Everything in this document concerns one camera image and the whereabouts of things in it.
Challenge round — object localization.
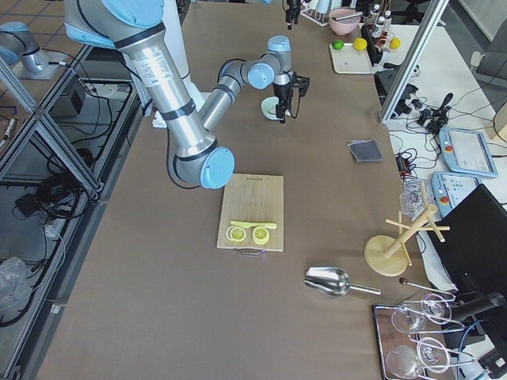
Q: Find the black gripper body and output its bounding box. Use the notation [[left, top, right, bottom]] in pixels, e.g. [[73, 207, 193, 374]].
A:
[[273, 82, 292, 124], [284, 0, 300, 30]]

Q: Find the light green bowl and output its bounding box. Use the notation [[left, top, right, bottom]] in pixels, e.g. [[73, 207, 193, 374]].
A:
[[261, 96, 282, 121]]

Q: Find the pink ribbed bowl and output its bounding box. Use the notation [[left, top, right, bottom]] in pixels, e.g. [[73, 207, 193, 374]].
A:
[[329, 8, 361, 36]]

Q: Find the white dish rack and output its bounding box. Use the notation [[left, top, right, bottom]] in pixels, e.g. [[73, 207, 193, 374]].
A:
[[301, 0, 334, 26]]

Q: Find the green lime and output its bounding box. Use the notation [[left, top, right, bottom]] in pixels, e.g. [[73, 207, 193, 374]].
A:
[[332, 40, 344, 50]]

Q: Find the cream rabbit tray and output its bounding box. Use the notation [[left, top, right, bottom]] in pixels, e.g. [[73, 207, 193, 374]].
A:
[[329, 43, 373, 74]]

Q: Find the yellow lemon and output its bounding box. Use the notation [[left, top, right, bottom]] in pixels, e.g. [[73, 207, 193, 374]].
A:
[[353, 38, 368, 51]]

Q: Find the bottle caddy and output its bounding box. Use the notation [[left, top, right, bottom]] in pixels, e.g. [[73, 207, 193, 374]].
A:
[[367, 9, 392, 48]]

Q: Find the grey folded cloth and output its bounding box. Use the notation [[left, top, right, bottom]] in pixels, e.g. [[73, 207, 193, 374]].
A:
[[347, 139, 383, 163]]

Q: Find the small yellow fruit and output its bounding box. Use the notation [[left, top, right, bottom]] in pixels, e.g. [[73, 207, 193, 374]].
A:
[[389, 37, 401, 50]]

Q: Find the bamboo cutting board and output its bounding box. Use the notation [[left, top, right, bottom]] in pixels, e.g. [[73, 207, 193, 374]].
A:
[[216, 174, 284, 252]]

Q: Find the yellow plastic knife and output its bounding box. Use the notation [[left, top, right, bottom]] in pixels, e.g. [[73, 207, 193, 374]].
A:
[[230, 220, 277, 230]]

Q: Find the lemon slice near blade end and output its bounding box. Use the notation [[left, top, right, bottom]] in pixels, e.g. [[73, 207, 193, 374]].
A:
[[225, 226, 246, 242]]

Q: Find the clear plastic bag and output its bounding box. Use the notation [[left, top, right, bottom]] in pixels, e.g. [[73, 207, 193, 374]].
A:
[[399, 179, 433, 219]]

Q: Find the upper blue teach pendant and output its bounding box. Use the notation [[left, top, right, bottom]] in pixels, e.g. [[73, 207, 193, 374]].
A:
[[438, 127, 498, 178]]

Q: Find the blue teach pendant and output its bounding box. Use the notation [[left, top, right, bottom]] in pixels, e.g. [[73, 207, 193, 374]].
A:
[[431, 171, 482, 210], [438, 127, 498, 178]]

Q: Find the lower blue teach pendant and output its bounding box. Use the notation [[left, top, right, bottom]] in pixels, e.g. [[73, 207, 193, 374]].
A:
[[431, 171, 482, 210]]

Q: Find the wooden mug tree stand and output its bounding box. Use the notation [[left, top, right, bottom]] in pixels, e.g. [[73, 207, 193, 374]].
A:
[[364, 182, 451, 276]]

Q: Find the steel scoop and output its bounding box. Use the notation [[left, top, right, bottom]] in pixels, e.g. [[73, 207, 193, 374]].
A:
[[304, 266, 382, 297]]

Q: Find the black monitor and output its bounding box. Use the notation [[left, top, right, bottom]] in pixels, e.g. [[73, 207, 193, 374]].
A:
[[433, 184, 506, 295]]

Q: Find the upper wine glass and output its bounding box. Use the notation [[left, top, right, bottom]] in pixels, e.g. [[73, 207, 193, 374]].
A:
[[391, 293, 452, 334]]

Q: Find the wine glass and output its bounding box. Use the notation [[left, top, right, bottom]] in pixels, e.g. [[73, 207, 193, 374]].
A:
[[391, 293, 452, 334], [385, 337, 450, 379]]

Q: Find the lower wine glass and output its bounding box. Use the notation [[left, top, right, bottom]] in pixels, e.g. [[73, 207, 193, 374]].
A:
[[385, 337, 450, 379]]

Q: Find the black camera cable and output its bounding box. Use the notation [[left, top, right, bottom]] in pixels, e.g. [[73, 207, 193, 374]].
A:
[[288, 71, 303, 119]]

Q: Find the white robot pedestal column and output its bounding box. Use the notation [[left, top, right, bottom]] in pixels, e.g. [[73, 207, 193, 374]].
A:
[[149, 1, 209, 137]]

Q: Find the aluminium frame post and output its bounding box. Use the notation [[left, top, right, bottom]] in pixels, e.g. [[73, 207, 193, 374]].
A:
[[379, 0, 449, 124]]

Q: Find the lemon slice near handle end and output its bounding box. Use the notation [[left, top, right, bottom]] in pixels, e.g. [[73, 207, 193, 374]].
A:
[[252, 226, 270, 245]]

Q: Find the wire glass rack tray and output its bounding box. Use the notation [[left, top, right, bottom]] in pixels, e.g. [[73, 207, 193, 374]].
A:
[[372, 293, 475, 379]]

